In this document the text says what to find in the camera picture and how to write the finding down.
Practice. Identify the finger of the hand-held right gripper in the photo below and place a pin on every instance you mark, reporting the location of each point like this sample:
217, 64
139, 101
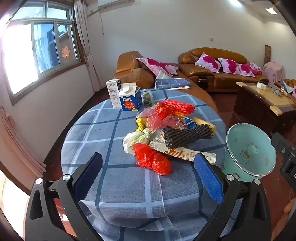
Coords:
278, 141

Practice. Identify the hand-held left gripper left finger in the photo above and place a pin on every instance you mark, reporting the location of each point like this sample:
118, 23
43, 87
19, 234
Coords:
89, 176

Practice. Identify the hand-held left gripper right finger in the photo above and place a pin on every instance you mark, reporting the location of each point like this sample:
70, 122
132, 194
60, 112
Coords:
208, 178

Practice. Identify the teal plastic bin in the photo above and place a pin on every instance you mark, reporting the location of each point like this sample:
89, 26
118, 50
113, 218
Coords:
249, 148

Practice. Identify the white snack wrapper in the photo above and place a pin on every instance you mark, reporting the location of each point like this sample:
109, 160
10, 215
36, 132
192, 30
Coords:
180, 153

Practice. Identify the dark foam fruit net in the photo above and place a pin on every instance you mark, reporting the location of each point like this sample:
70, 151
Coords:
185, 135

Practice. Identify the long yellow wrapper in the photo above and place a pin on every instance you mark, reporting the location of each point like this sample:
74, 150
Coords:
205, 122

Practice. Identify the red plastic bag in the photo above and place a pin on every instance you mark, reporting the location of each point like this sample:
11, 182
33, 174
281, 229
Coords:
152, 160

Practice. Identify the white and yellow plastic bag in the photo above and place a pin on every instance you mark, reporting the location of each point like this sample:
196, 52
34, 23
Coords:
136, 139

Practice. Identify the small yellow wrapper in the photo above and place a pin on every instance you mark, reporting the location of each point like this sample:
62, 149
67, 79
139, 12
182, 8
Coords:
140, 124

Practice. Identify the pink translucent plastic bag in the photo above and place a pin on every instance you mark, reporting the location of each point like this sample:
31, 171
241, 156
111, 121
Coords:
155, 121

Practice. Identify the red foam fruit net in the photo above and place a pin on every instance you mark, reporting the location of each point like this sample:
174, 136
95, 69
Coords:
173, 107

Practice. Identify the person's right hand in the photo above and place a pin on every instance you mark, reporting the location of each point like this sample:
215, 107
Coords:
291, 206

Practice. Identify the blue plaid tablecloth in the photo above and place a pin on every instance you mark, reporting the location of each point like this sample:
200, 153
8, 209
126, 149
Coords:
111, 176

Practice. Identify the wooden coffee table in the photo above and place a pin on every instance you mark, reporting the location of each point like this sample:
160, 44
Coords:
254, 104

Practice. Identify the light blue plastic packet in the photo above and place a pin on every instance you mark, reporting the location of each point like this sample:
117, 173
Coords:
286, 87

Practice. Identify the small white box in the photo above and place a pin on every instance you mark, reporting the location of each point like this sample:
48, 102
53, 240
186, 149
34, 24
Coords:
261, 85

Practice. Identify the brown leather armchair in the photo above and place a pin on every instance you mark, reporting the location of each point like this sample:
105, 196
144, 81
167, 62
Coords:
291, 81

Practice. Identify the pink cloth cover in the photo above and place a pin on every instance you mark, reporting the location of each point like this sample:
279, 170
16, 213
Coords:
274, 71

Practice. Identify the pale pink floral pillow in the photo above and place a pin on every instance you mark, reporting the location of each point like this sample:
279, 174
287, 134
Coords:
255, 67

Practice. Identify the pink pleated curtain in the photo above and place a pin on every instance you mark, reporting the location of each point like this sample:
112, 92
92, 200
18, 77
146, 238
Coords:
13, 143

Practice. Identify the brown leather three-seat sofa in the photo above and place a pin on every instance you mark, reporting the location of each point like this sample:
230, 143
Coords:
222, 81

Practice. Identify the blue milk carton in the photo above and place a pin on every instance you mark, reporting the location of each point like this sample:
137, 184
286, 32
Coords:
129, 99

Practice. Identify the white milk carton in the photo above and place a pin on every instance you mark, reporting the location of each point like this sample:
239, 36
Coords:
113, 92

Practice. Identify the wooden board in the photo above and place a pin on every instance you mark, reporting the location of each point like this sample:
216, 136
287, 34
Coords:
267, 54

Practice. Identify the clear packet of dark snacks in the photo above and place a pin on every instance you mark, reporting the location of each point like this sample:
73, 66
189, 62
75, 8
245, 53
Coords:
146, 99

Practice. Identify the folded blue plaid sheet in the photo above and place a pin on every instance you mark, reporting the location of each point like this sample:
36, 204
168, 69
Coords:
171, 83

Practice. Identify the brown leather chaise sofa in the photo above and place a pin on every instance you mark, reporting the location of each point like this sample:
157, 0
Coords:
129, 71

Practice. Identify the white plastic packet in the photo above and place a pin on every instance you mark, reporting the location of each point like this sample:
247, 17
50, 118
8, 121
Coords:
163, 75

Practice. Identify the red paper window decoration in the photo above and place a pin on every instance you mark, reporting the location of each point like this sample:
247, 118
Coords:
66, 52

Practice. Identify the ceiling light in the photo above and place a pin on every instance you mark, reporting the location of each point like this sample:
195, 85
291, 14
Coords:
271, 11

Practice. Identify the window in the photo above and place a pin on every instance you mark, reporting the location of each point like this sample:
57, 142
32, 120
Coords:
46, 46

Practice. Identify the pale curtain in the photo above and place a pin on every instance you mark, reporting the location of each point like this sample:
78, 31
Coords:
84, 34

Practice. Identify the white air conditioner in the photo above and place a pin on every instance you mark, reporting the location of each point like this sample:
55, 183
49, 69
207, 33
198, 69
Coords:
108, 3

